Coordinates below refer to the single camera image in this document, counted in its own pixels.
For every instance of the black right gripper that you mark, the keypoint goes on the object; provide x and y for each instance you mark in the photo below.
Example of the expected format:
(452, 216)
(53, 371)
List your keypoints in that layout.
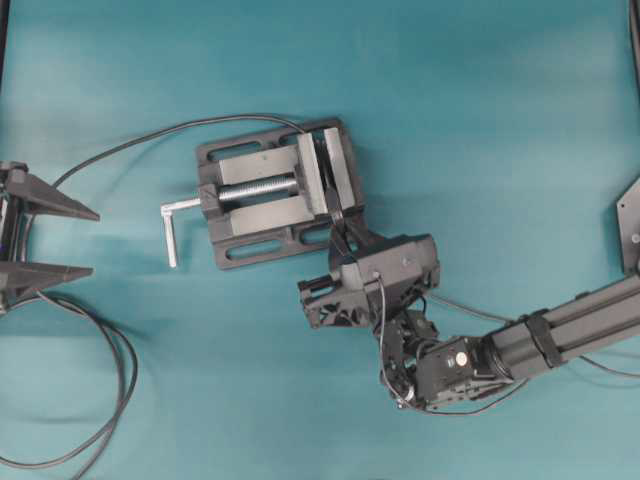
(369, 275)

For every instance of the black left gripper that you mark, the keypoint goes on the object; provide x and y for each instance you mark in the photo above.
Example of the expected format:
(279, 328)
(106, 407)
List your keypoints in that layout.
(25, 190)

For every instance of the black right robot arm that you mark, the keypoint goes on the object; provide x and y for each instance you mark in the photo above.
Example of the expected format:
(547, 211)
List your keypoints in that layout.
(424, 373)

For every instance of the black metal drill vise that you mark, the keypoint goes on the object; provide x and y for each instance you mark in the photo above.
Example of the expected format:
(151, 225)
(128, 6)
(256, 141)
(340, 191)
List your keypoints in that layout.
(262, 193)

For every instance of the grey metal corner plate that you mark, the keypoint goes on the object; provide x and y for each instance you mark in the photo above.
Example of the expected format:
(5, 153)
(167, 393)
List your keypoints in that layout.
(627, 210)

